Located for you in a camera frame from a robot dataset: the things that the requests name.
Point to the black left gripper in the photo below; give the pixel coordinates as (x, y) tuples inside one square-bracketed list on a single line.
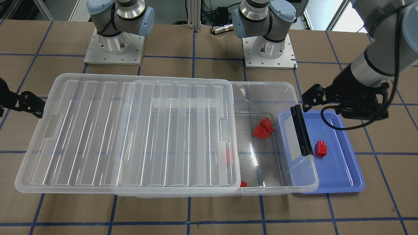
[(348, 84)]

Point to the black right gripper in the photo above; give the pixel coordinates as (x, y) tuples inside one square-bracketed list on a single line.
[(7, 95)]

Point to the red block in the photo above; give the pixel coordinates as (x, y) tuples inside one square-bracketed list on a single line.
[(260, 132), (267, 124), (228, 156), (321, 149)]

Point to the clear plastic box lid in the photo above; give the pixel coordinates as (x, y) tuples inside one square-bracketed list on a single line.
[(67, 153)]

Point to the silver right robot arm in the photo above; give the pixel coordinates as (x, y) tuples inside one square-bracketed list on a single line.
[(120, 30)]

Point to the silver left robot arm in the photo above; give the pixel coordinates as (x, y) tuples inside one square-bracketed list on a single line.
[(391, 23)]

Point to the clear plastic storage box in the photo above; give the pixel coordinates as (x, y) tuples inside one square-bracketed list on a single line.
[(277, 176)]

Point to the blue plastic tray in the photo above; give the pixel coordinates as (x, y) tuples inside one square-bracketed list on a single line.
[(339, 170)]

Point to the black box latch handle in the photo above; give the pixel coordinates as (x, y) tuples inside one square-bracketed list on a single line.
[(303, 139)]

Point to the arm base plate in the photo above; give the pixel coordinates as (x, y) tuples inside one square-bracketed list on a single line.
[(123, 49), (262, 54)]

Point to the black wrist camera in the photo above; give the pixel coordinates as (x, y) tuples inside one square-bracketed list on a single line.
[(366, 108)]

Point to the aluminium frame post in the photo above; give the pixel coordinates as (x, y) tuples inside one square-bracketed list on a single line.
[(194, 8)]

